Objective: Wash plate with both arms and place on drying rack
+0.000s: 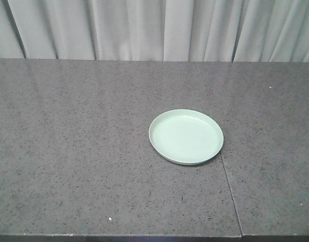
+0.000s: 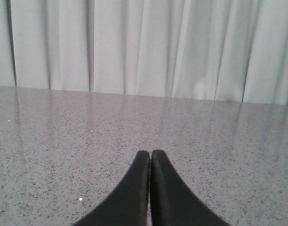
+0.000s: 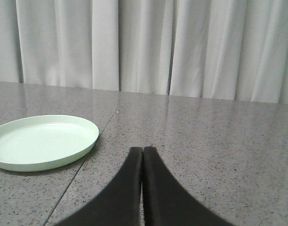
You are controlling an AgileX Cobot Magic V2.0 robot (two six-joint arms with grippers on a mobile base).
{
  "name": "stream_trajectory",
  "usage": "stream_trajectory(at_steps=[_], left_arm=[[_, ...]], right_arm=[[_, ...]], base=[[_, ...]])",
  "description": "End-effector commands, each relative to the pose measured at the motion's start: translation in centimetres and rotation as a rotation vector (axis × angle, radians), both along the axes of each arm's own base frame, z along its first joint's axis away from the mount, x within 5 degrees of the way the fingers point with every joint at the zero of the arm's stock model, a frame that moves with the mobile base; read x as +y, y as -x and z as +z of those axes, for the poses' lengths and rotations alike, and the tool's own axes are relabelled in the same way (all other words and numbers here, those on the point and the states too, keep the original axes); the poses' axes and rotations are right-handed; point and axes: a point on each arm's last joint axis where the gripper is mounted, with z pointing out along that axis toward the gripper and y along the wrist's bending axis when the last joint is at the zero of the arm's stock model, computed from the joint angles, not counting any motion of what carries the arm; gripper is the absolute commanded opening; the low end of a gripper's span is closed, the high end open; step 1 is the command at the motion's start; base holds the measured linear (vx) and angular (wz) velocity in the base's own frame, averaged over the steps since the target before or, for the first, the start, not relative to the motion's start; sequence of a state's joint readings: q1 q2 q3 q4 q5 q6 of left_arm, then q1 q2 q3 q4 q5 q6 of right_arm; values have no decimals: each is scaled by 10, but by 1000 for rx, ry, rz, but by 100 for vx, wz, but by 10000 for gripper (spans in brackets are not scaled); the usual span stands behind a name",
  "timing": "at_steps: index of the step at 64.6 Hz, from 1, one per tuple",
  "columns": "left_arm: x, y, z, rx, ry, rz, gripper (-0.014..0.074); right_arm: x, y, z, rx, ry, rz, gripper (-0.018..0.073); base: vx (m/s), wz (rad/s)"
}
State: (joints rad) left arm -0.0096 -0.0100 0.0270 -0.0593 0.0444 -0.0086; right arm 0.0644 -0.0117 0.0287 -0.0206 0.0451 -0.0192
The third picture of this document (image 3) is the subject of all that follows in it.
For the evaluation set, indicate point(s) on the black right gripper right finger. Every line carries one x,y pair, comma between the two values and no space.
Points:
166,202

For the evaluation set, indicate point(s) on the light green round plate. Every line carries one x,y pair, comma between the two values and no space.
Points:
45,142

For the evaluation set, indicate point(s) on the white pleated curtain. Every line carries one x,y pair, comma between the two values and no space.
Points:
224,49

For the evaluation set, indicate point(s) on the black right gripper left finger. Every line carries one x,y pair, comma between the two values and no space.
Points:
118,203

